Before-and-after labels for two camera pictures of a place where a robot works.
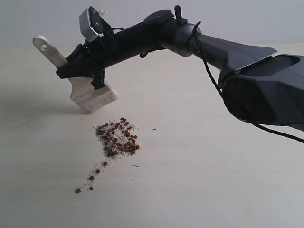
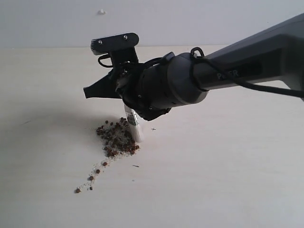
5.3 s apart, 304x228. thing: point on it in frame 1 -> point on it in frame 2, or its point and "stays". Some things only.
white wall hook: [102, 12] stays
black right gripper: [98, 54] -> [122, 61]
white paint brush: [84, 92] -> [133, 119]
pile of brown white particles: [118, 138] stays
